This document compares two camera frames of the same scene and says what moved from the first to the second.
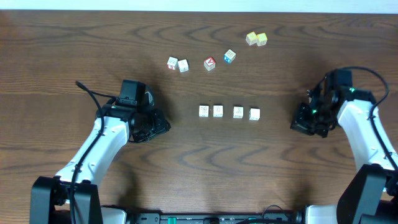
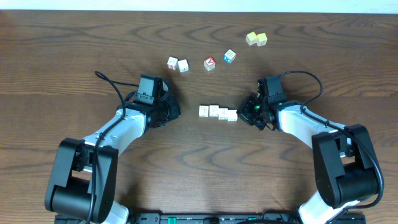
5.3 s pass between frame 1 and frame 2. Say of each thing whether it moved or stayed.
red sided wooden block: stayed
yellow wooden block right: stayed
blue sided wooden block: stayed
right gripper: moved
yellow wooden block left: stayed
